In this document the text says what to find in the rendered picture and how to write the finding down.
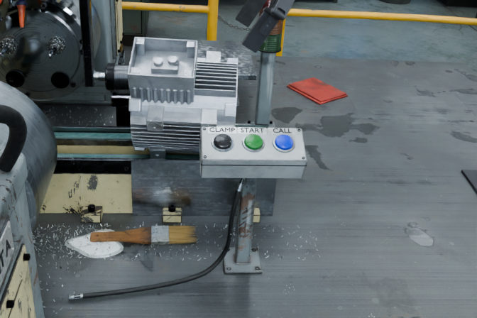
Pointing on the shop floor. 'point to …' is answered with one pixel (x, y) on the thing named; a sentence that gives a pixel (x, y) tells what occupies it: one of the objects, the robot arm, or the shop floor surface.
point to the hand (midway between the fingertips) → (248, 29)
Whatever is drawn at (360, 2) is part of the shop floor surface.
